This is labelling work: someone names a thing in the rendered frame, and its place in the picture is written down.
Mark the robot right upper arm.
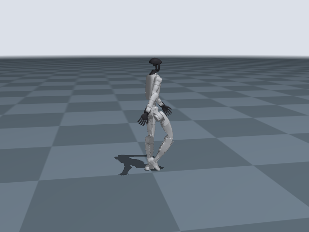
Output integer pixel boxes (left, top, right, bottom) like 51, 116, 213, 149
151, 76, 162, 96

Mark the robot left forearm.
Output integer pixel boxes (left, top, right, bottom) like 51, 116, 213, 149
156, 98, 163, 106

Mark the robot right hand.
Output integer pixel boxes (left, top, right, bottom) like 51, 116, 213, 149
138, 108, 150, 126

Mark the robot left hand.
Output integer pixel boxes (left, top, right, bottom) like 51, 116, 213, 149
160, 102, 172, 116

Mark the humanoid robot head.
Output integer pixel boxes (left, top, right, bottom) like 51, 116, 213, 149
149, 58, 162, 75

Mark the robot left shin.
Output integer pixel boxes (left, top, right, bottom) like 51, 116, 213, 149
145, 138, 154, 165

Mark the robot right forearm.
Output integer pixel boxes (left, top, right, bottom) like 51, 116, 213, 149
146, 93, 158, 113

